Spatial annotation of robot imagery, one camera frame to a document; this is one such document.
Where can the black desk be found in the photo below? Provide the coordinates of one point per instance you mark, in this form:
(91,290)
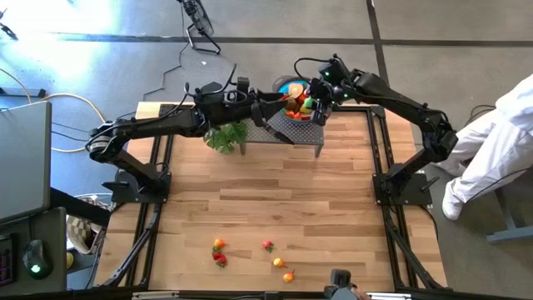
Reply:
(56,233)

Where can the black keyboard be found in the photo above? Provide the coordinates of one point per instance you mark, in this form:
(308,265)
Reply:
(6,262)

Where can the yellow round object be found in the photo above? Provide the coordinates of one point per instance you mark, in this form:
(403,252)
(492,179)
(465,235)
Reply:
(70,260)

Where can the silver bracket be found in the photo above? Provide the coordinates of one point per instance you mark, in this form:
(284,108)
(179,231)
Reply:
(156,295)
(391,296)

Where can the grey metal table frame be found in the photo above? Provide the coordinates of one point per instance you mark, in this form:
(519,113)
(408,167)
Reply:
(510,228)

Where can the yellow toy lemon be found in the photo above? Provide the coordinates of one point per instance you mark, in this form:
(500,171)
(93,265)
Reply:
(305,111)

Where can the checkered bag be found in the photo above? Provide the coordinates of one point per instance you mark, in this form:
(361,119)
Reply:
(83,235)

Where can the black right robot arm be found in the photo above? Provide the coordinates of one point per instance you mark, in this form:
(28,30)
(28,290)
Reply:
(399,100)

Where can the person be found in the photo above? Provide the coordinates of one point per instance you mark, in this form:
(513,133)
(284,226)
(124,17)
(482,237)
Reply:
(499,141)

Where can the red toy strawberry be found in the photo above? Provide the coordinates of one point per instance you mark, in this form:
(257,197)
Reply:
(267,245)
(216,255)
(222,261)

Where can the small orange toy fruit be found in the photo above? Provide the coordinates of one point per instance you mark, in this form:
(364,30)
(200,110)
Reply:
(290,114)

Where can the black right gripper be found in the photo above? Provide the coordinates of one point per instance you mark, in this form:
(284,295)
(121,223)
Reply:
(322,100)

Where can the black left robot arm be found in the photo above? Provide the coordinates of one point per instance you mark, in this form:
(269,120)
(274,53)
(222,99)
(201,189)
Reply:
(166,123)

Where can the blue grey collapsible colander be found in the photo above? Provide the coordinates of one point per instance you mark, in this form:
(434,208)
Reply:
(282,88)

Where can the orange toy pear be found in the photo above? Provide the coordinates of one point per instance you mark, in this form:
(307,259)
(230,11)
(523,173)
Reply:
(219,243)
(288,276)
(278,262)

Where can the black handheld device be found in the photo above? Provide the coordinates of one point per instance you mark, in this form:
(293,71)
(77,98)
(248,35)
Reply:
(340,281)

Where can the black computer mouse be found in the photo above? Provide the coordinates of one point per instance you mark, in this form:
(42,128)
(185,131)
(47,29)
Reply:
(37,258)

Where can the red toy pear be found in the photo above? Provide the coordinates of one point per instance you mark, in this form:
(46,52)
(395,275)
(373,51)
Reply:
(302,98)

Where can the green toy fruit half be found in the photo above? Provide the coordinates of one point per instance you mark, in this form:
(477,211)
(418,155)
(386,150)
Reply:
(309,103)

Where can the green plant in white pot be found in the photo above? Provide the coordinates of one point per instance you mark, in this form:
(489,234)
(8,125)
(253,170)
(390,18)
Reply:
(225,139)

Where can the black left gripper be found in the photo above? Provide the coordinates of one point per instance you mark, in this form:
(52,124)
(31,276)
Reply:
(252,104)

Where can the black floor fan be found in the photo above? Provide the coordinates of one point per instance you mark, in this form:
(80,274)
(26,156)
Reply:
(200,18)

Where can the toy kiwi half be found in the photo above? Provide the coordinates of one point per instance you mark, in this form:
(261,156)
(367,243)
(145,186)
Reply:
(290,103)

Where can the grey perforated metal shelf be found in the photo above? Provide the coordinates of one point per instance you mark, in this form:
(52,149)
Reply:
(300,131)

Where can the black stand foot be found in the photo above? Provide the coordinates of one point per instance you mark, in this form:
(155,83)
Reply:
(9,32)

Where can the black kitchen knife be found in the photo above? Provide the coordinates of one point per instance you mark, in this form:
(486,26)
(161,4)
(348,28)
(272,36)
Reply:
(283,137)

